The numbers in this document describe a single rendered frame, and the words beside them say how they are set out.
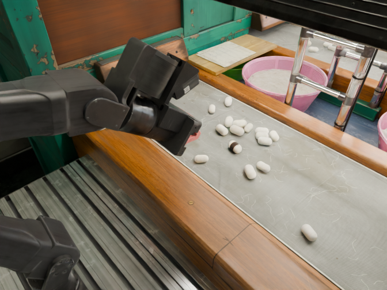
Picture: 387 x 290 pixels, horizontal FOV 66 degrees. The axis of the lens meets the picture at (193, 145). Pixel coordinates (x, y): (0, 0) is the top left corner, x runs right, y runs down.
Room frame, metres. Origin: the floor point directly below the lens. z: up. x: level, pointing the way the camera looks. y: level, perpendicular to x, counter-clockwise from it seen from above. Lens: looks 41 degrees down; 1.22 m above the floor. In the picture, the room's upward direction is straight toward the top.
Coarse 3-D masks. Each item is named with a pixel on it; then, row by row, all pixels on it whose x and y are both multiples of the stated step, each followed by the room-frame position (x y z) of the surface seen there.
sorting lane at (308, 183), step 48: (192, 96) 0.79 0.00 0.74; (192, 144) 0.56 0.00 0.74; (240, 144) 0.56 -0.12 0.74; (288, 144) 0.56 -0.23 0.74; (240, 192) 0.41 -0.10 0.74; (288, 192) 0.41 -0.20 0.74; (336, 192) 0.41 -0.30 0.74; (384, 192) 0.41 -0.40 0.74; (288, 240) 0.30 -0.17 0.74; (336, 240) 0.30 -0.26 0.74; (384, 240) 0.30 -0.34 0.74; (384, 288) 0.21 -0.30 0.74
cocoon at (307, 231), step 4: (304, 224) 0.32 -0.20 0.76; (308, 224) 0.32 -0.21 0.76; (304, 228) 0.31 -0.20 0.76; (308, 228) 0.31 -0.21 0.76; (312, 228) 0.31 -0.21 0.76; (304, 232) 0.30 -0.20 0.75; (308, 232) 0.30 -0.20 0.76; (312, 232) 0.30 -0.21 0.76; (308, 236) 0.30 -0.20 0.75; (312, 236) 0.29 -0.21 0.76; (316, 236) 0.29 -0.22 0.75; (312, 240) 0.29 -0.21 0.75
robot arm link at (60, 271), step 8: (64, 256) 0.23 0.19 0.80; (56, 264) 0.22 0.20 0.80; (64, 264) 0.22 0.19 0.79; (72, 264) 0.23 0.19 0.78; (48, 272) 0.21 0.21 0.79; (56, 272) 0.21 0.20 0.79; (64, 272) 0.22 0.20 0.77; (40, 280) 0.22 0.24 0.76; (48, 280) 0.21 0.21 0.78; (56, 280) 0.21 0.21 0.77; (64, 280) 0.22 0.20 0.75; (40, 288) 0.20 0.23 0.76; (48, 288) 0.20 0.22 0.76
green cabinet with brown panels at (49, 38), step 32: (0, 0) 0.66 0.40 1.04; (32, 0) 0.70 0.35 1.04; (64, 0) 0.76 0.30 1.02; (96, 0) 0.81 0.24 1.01; (128, 0) 0.87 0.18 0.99; (160, 0) 0.95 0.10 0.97; (192, 0) 1.01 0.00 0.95; (0, 32) 0.85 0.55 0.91; (32, 32) 0.68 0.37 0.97; (64, 32) 0.74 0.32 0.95; (96, 32) 0.80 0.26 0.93; (128, 32) 0.86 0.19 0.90; (160, 32) 0.94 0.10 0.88; (192, 32) 1.02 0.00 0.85; (32, 64) 0.67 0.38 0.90; (64, 64) 0.72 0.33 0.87
